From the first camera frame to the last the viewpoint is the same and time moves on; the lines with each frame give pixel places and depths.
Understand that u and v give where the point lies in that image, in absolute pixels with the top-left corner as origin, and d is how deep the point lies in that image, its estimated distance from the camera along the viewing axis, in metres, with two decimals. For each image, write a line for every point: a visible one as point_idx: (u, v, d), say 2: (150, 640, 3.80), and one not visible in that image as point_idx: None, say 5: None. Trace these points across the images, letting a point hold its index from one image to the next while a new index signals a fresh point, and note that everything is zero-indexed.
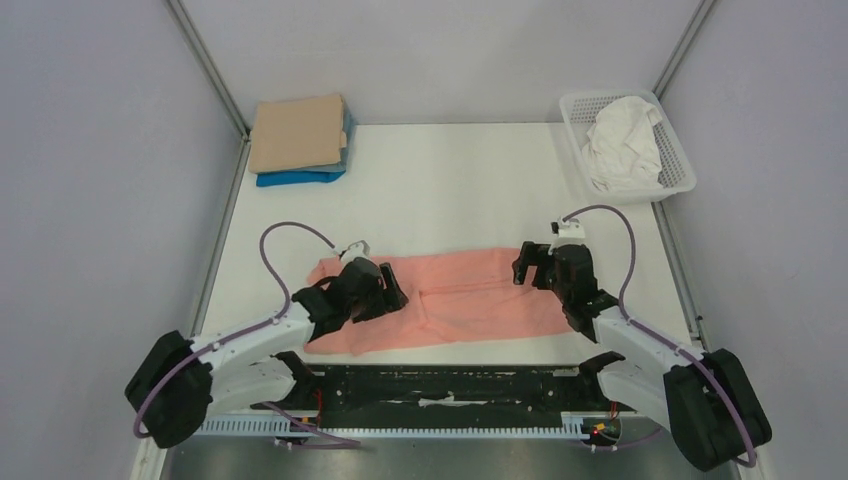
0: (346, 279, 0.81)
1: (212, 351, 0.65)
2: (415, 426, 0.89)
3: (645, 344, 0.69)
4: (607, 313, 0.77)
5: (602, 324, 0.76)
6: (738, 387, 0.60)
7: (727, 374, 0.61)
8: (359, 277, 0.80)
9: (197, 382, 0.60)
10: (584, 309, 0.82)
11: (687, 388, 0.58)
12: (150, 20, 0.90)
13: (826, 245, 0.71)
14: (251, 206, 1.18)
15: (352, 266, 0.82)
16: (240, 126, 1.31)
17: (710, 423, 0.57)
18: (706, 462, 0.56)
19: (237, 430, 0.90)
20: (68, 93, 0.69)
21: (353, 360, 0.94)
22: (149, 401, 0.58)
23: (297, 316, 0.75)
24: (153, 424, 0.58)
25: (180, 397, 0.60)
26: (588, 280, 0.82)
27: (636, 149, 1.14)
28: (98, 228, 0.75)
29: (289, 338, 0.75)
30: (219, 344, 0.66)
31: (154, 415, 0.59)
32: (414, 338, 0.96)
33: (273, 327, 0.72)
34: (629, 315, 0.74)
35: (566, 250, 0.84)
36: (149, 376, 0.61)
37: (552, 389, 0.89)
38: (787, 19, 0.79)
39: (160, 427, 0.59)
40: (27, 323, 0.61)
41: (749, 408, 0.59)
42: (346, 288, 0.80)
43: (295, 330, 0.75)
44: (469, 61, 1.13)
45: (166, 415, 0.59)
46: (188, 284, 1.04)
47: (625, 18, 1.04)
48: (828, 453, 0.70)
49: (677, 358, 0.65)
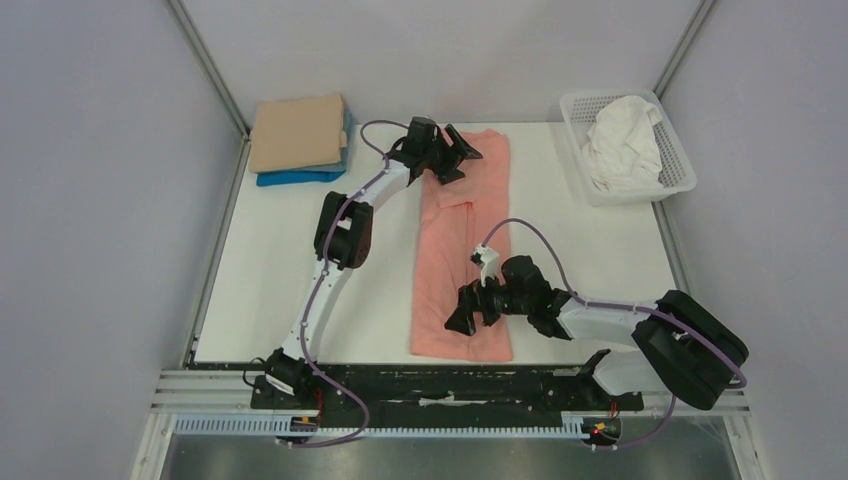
0: (413, 132, 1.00)
1: (363, 194, 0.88)
2: (415, 426, 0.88)
3: (605, 316, 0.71)
4: (565, 308, 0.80)
5: (567, 318, 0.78)
6: (695, 314, 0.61)
7: (683, 309, 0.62)
8: (424, 126, 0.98)
9: (367, 212, 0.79)
10: (547, 313, 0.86)
11: (658, 339, 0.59)
12: (150, 21, 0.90)
13: (827, 245, 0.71)
14: (251, 206, 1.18)
15: (414, 122, 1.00)
16: (240, 126, 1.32)
17: (690, 362, 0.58)
18: (706, 399, 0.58)
19: (237, 430, 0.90)
20: (68, 95, 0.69)
21: (358, 293, 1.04)
22: (333, 237, 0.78)
23: (397, 167, 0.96)
24: (341, 252, 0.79)
25: (356, 229, 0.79)
26: (541, 284, 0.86)
27: (636, 148, 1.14)
28: (97, 230, 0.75)
29: (398, 183, 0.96)
30: (364, 191, 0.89)
31: (341, 247, 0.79)
32: (391, 287, 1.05)
33: (386, 175, 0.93)
34: (585, 300, 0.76)
35: (512, 265, 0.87)
36: (324, 223, 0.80)
37: (552, 389, 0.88)
38: (787, 20, 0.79)
39: (347, 253, 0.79)
40: (27, 324, 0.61)
41: (715, 330, 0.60)
42: (417, 140, 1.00)
43: (401, 176, 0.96)
44: (469, 61, 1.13)
45: (352, 241, 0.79)
46: (188, 283, 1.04)
47: (625, 18, 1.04)
48: (831, 454, 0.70)
49: (637, 315, 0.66)
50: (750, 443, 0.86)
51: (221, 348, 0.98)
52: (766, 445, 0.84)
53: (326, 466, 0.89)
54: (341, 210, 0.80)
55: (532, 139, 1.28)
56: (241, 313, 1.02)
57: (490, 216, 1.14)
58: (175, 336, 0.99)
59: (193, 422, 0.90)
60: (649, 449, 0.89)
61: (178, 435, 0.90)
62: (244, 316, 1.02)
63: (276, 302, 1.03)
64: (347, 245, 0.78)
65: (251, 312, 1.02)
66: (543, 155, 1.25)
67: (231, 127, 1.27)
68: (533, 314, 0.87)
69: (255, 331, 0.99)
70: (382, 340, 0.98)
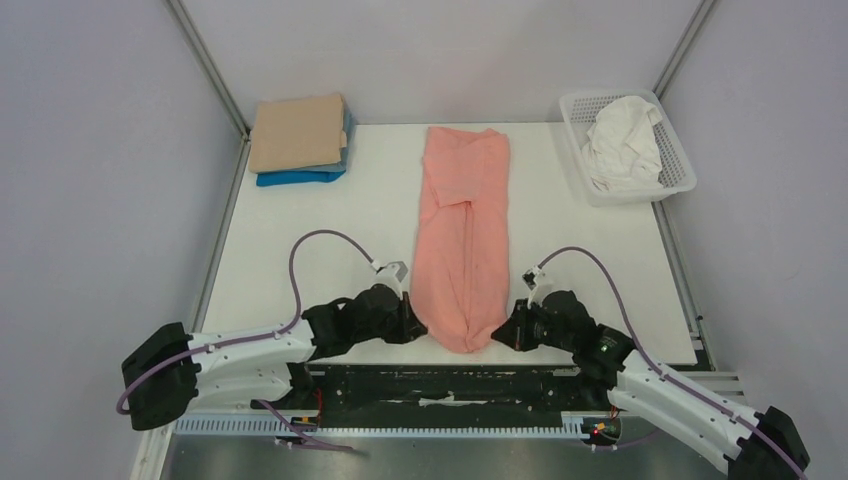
0: (358, 304, 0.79)
1: (207, 353, 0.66)
2: (414, 426, 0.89)
3: (694, 406, 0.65)
4: (632, 368, 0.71)
5: (632, 380, 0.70)
6: (793, 440, 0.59)
7: (786, 436, 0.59)
8: (370, 308, 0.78)
9: (183, 385, 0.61)
10: (597, 356, 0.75)
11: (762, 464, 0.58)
12: (150, 19, 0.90)
13: (827, 244, 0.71)
14: (251, 205, 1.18)
15: (365, 294, 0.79)
16: (240, 126, 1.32)
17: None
18: None
19: (236, 430, 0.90)
20: (68, 93, 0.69)
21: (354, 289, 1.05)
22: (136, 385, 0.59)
23: (299, 335, 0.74)
24: (134, 406, 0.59)
25: (160, 393, 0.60)
26: (588, 324, 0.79)
27: (636, 149, 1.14)
28: (97, 228, 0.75)
29: (288, 354, 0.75)
30: (214, 347, 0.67)
31: (132, 401, 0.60)
32: None
33: (274, 340, 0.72)
34: (663, 371, 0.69)
35: (554, 301, 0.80)
36: (144, 359, 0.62)
37: (551, 389, 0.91)
38: (787, 19, 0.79)
39: (133, 411, 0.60)
40: (27, 323, 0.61)
41: (799, 450, 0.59)
42: (356, 317, 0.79)
43: (295, 349, 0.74)
44: (469, 61, 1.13)
45: (146, 403, 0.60)
46: (188, 283, 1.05)
47: (624, 18, 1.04)
48: (830, 453, 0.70)
49: (736, 425, 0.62)
50: None
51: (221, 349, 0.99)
52: None
53: (326, 467, 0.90)
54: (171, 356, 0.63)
55: (532, 139, 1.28)
56: (241, 313, 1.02)
57: (491, 215, 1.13)
58: None
59: (193, 422, 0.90)
60: (648, 448, 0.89)
61: (178, 435, 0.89)
62: (244, 315, 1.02)
63: (275, 303, 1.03)
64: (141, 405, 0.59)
65: (251, 312, 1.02)
66: (541, 155, 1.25)
67: (231, 127, 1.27)
68: (582, 354, 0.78)
69: (258, 325, 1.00)
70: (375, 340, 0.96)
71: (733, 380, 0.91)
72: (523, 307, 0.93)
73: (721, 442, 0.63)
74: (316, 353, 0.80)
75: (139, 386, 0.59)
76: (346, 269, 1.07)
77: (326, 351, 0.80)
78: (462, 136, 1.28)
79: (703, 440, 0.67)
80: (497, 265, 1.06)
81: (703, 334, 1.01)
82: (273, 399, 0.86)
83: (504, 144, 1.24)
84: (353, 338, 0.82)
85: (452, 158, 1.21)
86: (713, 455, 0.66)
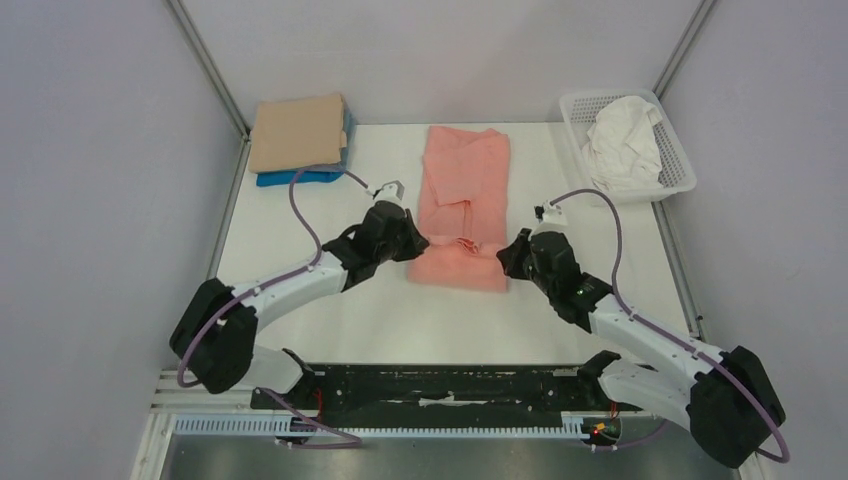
0: (369, 223, 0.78)
1: (255, 295, 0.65)
2: (414, 426, 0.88)
3: (656, 344, 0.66)
4: (603, 308, 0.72)
5: (600, 321, 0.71)
6: (758, 382, 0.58)
7: (749, 375, 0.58)
8: (384, 220, 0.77)
9: (244, 325, 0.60)
10: (576, 299, 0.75)
11: (722, 397, 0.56)
12: (150, 20, 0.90)
13: (827, 245, 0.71)
14: (251, 205, 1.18)
15: (372, 213, 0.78)
16: (240, 126, 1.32)
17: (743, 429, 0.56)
18: (734, 457, 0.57)
19: (237, 430, 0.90)
20: (68, 94, 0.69)
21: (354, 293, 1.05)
22: (193, 348, 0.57)
23: (329, 262, 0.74)
24: (203, 369, 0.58)
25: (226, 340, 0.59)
26: (571, 267, 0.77)
27: (636, 148, 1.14)
28: (96, 229, 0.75)
29: (324, 283, 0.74)
30: (260, 288, 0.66)
31: (201, 360, 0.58)
32: (389, 288, 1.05)
33: (308, 273, 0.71)
34: (632, 310, 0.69)
35: (543, 242, 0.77)
36: (193, 324, 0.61)
37: (551, 389, 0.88)
38: (787, 19, 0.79)
39: (206, 370, 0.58)
40: (29, 323, 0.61)
41: (770, 401, 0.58)
42: (370, 235, 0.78)
43: (330, 276, 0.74)
44: (469, 61, 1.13)
45: (215, 359, 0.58)
46: (188, 284, 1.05)
47: (625, 18, 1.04)
48: (829, 454, 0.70)
49: (696, 361, 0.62)
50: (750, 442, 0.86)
51: None
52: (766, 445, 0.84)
53: (327, 466, 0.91)
54: (219, 310, 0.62)
55: (532, 139, 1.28)
56: None
57: (490, 215, 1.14)
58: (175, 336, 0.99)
59: (193, 422, 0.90)
60: (647, 448, 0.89)
61: (178, 435, 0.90)
62: None
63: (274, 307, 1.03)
64: (209, 363, 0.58)
65: None
66: (540, 156, 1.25)
67: (231, 127, 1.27)
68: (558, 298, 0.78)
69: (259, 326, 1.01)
70: (377, 342, 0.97)
71: None
72: (525, 236, 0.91)
73: (682, 380, 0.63)
74: (348, 283, 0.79)
75: (195, 352, 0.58)
76: None
77: (358, 278, 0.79)
78: (462, 136, 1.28)
79: (671, 398, 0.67)
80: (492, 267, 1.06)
81: (703, 334, 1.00)
82: (284, 390, 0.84)
83: (504, 144, 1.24)
84: (378, 261, 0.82)
85: (451, 159, 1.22)
86: (677, 408, 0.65)
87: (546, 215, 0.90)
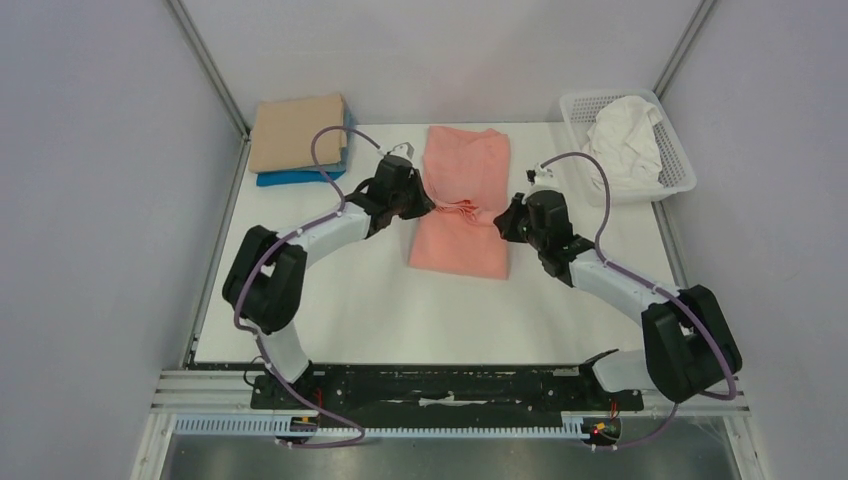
0: (381, 175, 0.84)
1: (298, 236, 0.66)
2: (414, 427, 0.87)
3: (624, 284, 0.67)
4: (582, 257, 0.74)
5: (578, 268, 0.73)
6: (712, 319, 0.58)
7: (703, 310, 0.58)
8: (395, 169, 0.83)
9: (294, 259, 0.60)
10: (560, 253, 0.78)
11: (665, 324, 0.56)
12: (150, 20, 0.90)
13: (827, 245, 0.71)
14: (252, 206, 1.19)
15: (384, 163, 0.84)
16: (240, 126, 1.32)
17: (682, 357, 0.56)
18: (676, 392, 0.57)
19: (236, 430, 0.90)
20: (68, 95, 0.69)
21: (354, 293, 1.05)
22: (246, 291, 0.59)
23: (355, 210, 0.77)
24: (261, 311, 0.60)
25: (277, 280, 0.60)
26: (564, 225, 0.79)
27: (636, 148, 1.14)
28: (95, 229, 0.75)
29: (351, 229, 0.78)
30: (301, 230, 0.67)
31: (256, 304, 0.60)
32: (391, 288, 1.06)
33: (338, 218, 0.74)
34: (606, 257, 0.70)
35: (540, 197, 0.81)
36: (244, 270, 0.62)
37: (552, 389, 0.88)
38: (787, 19, 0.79)
39: (264, 311, 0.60)
40: (28, 324, 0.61)
41: (723, 340, 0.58)
42: (385, 186, 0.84)
43: (356, 222, 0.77)
44: (469, 60, 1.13)
45: (272, 299, 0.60)
46: (188, 284, 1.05)
47: (625, 18, 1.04)
48: (829, 454, 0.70)
49: (654, 295, 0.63)
50: (750, 443, 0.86)
51: (226, 347, 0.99)
52: (766, 445, 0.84)
53: (326, 466, 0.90)
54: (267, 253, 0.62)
55: (532, 140, 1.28)
56: None
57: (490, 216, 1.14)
58: (175, 336, 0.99)
59: (193, 422, 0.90)
60: (648, 448, 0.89)
61: (179, 435, 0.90)
62: None
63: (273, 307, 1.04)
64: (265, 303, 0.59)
65: None
66: (540, 156, 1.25)
67: (231, 127, 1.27)
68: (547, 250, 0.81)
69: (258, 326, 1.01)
70: (378, 342, 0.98)
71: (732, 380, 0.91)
72: (519, 200, 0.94)
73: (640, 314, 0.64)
74: (370, 231, 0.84)
75: (251, 295, 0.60)
76: (344, 268, 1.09)
77: (379, 225, 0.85)
78: (462, 136, 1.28)
79: None
80: (489, 267, 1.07)
81: None
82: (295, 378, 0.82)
83: (504, 144, 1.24)
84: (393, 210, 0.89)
85: (452, 160, 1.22)
86: None
87: (539, 177, 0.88)
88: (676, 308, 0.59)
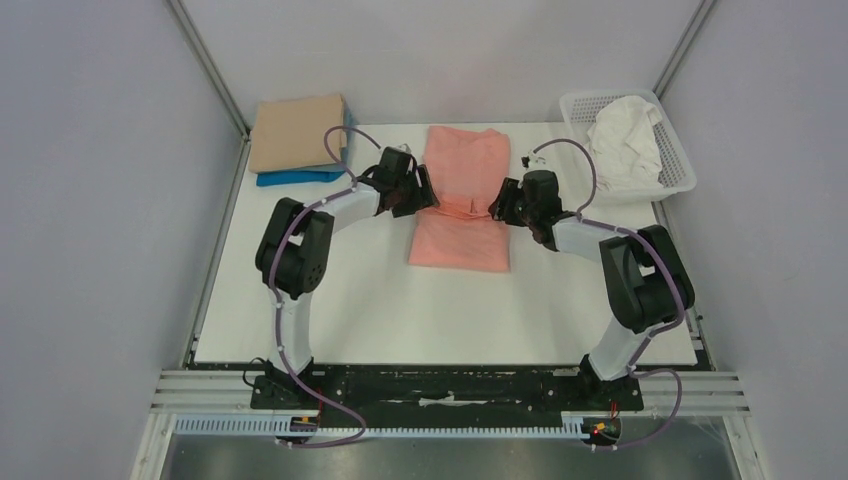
0: (386, 161, 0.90)
1: (323, 206, 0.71)
2: (414, 427, 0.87)
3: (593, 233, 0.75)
4: (565, 219, 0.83)
5: (561, 229, 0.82)
6: (667, 253, 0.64)
7: (656, 243, 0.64)
8: (398, 155, 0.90)
9: (323, 222, 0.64)
10: (547, 222, 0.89)
11: (619, 250, 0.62)
12: (150, 21, 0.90)
13: (827, 246, 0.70)
14: (253, 206, 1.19)
15: (389, 149, 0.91)
16: (240, 126, 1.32)
17: (634, 279, 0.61)
18: (631, 317, 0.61)
19: (237, 430, 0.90)
20: (68, 97, 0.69)
21: (355, 292, 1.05)
22: (280, 257, 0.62)
23: (366, 187, 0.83)
24: (294, 275, 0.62)
25: (309, 244, 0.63)
26: (554, 199, 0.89)
27: (637, 148, 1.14)
28: (95, 230, 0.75)
29: (362, 205, 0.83)
30: (326, 201, 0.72)
31: (290, 269, 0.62)
32: (391, 286, 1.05)
33: (353, 194, 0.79)
34: (582, 216, 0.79)
35: (532, 173, 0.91)
36: (275, 239, 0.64)
37: (552, 389, 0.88)
38: (788, 20, 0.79)
39: (296, 276, 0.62)
40: (27, 325, 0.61)
41: (675, 270, 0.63)
42: (390, 170, 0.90)
43: (367, 200, 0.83)
44: (469, 61, 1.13)
45: (304, 261, 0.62)
46: (189, 284, 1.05)
47: (625, 18, 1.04)
48: (829, 455, 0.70)
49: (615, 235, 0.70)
50: (750, 443, 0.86)
51: (225, 347, 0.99)
52: (766, 445, 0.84)
53: (326, 466, 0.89)
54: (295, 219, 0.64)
55: (532, 140, 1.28)
56: (244, 314, 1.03)
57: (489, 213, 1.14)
58: (175, 336, 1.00)
59: (193, 422, 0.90)
60: (648, 448, 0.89)
61: (179, 435, 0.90)
62: (244, 316, 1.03)
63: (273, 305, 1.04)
64: (298, 267, 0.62)
65: (254, 314, 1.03)
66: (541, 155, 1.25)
67: (231, 128, 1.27)
68: (534, 220, 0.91)
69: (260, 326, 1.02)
70: (376, 341, 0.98)
71: (733, 380, 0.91)
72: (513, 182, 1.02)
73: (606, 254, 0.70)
74: (378, 210, 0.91)
75: (283, 261, 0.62)
76: (342, 268, 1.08)
77: (385, 205, 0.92)
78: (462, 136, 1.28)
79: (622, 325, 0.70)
80: (488, 262, 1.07)
81: (703, 334, 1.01)
82: (298, 373, 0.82)
83: (504, 144, 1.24)
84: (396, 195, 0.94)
85: (452, 158, 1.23)
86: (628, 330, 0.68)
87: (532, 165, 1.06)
88: (635, 242, 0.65)
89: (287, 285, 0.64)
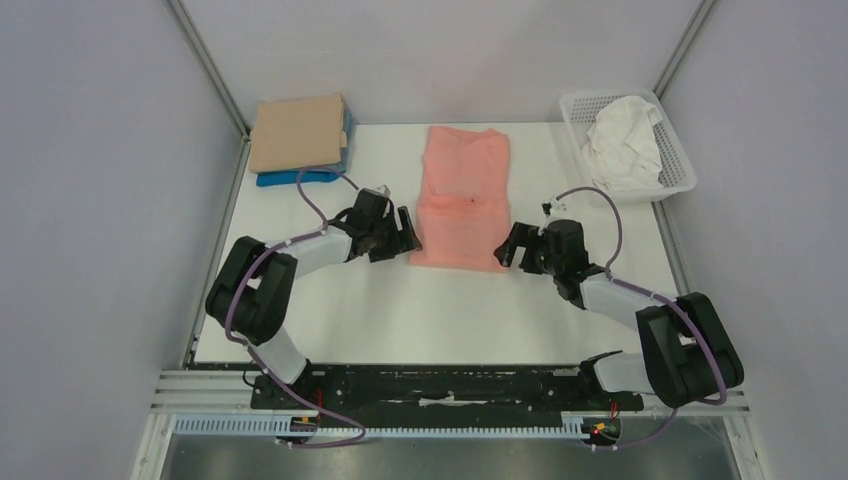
0: (360, 204, 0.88)
1: (286, 248, 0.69)
2: (414, 427, 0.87)
3: (624, 296, 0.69)
4: (595, 275, 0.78)
5: (588, 287, 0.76)
6: (708, 327, 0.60)
7: (697, 313, 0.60)
8: (373, 199, 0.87)
9: (284, 265, 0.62)
10: (574, 278, 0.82)
11: (658, 324, 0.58)
12: (150, 20, 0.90)
13: (826, 245, 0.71)
14: (252, 206, 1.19)
15: (362, 193, 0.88)
16: (240, 126, 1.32)
17: (676, 356, 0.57)
18: (676, 399, 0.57)
19: (237, 430, 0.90)
20: (68, 96, 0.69)
21: (354, 292, 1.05)
22: (234, 304, 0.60)
23: (337, 229, 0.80)
24: (250, 321, 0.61)
25: (266, 286, 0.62)
26: (581, 254, 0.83)
27: (636, 148, 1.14)
28: (95, 229, 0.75)
29: (334, 248, 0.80)
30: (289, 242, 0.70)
31: (244, 314, 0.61)
32: (391, 287, 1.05)
33: (322, 237, 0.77)
34: (612, 275, 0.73)
35: (557, 223, 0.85)
36: (231, 281, 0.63)
37: (552, 389, 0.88)
38: (787, 20, 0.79)
39: (249, 322, 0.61)
40: (27, 324, 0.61)
41: (718, 345, 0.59)
42: (364, 214, 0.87)
43: (338, 244, 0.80)
44: (469, 61, 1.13)
45: (260, 306, 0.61)
46: (188, 285, 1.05)
47: (625, 18, 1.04)
48: (828, 455, 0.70)
49: (650, 299, 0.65)
50: (750, 443, 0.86)
51: (226, 347, 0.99)
52: (767, 445, 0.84)
53: (326, 466, 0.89)
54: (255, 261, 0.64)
55: (532, 139, 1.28)
56: None
57: (490, 211, 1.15)
58: (176, 336, 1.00)
59: (193, 422, 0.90)
60: (648, 447, 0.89)
61: (178, 435, 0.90)
62: None
63: None
64: (253, 311, 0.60)
65: None
66: (540, 154, 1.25)
67: (231, 128, 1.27)
68: (559, 273, 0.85)
69: None
70: (376, 342, 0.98)
71: None
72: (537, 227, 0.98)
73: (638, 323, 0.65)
74: (350, 255, 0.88)
75: (238, 307, 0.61)
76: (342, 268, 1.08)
77: (358, 250, 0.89)
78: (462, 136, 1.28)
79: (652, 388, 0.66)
80: (488, 261, 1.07)
81: None
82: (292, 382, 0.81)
83: (504, 143, 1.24)
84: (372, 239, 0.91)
85: (452, 158, 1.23)
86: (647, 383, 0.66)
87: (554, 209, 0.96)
88: (672, 312, 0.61)
89: (244, 332, 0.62)
